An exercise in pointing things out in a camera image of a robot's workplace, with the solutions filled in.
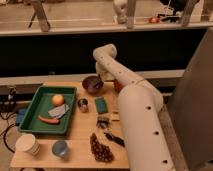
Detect blue object beside tray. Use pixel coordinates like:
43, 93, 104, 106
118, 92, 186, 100
15, 108, 27, 126

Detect black rectangular eraser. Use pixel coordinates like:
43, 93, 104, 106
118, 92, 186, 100
94, 82, 103, 89

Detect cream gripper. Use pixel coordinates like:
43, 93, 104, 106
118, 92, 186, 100
95, 63, 114, 81

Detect small metal binder clip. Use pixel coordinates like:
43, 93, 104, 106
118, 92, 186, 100
96, 116, 110, 129

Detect orange fruit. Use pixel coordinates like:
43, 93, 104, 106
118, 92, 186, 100
52, 94, 64, 106

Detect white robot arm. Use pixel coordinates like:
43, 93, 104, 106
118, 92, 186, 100
93, 44, 176, 171

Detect grey folded cloth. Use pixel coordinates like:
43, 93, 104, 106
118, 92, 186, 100
48, 104, 69, 119

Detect green sponge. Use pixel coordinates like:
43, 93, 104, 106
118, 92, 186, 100
95, 97, 108, 114

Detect blue glass cup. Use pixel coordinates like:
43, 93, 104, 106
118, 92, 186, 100
52, 140, 68, 158

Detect green plastic tray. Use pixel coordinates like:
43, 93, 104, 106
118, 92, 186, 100
19, 86, 77, 135

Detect orange bowl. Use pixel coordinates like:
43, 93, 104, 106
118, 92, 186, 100
114, 80, 123, 93

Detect bunch of dark grapes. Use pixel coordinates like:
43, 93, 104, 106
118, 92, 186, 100
90, 133, 114, 163

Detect small metal cup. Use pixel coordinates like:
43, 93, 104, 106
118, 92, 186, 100
77, 98, 88, 113

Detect orange carrot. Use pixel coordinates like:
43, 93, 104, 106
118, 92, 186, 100
38, 115, 60, 124

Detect white paper cup stack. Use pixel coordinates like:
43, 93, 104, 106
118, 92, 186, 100
15, 134, 40, 156

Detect black cables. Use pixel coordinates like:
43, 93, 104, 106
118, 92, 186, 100
0, 99, 19, 154

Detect purple bowl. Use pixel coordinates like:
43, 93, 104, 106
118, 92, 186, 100
82, 76, 103, 94

